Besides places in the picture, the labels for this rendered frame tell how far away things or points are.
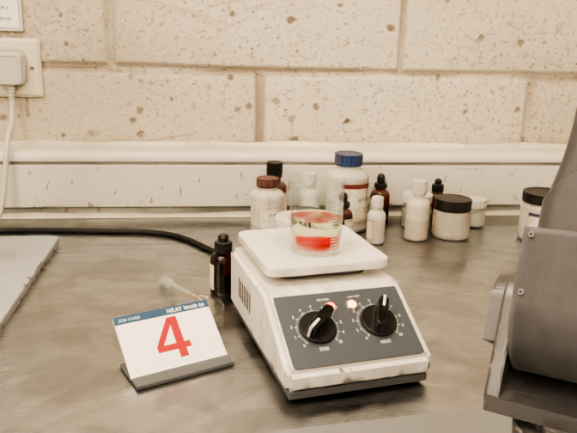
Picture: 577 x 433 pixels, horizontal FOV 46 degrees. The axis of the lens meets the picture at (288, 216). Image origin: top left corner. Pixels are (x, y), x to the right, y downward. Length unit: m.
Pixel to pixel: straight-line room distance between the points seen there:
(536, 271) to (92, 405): 0.37
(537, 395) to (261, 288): 0.32
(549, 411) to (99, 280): 0.59
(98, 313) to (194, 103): 0.45
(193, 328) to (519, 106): 0.74
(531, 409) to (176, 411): 0.30
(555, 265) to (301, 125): 0.80
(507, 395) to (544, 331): 0.04
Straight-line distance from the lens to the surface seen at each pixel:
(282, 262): 0.61
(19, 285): 0.81
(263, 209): 0.94
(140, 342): 0.61
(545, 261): 0.33
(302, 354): 0.56
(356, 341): 0.58
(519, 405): 0.34
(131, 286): 0.80
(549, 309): 0.33
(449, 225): 1.00
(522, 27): 1.18
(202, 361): 0.62
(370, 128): 1.11
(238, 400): 0.57
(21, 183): 1.09
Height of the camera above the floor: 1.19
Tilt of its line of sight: 16 degrees down
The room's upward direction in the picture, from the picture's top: 1 degrees clockwise
